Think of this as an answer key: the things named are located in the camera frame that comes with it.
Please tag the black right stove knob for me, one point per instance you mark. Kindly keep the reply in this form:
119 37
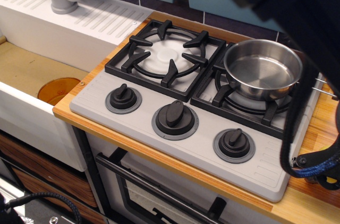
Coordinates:
234 146

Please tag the orange plastic plate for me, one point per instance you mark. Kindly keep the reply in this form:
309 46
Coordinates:
55 90

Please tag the black right burner grate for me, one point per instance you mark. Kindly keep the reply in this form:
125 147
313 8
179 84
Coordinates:
216 96

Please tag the black stove knob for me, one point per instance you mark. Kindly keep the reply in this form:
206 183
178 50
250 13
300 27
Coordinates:
123 100
175 121
234 146

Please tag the black left burner grate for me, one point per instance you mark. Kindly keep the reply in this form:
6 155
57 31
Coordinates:
163 60

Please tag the black middle stove knob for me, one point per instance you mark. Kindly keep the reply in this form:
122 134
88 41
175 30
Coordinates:
175 121

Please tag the black left stove knob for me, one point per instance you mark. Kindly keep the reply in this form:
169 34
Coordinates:
123 100

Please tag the yellow toy potato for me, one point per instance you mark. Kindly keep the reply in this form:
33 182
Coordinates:
329 180

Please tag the toy oven door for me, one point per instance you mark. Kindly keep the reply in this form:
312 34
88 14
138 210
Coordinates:
148 193

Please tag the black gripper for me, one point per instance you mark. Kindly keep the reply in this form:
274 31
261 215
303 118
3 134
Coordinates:
312 159

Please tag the grey toy stove top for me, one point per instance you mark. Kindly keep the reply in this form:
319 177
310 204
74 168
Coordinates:
261 175

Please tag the black burner grate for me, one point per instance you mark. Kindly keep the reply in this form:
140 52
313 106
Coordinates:
163 60
216 96

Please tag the white toy sink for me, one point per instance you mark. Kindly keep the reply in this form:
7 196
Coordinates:
50 46

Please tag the stainless steel pot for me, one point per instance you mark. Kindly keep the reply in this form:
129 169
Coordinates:
262 69

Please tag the wooden drawer front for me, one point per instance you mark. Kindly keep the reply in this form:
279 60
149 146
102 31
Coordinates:
35 171

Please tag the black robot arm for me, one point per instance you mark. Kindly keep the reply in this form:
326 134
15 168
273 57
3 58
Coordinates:
313 25

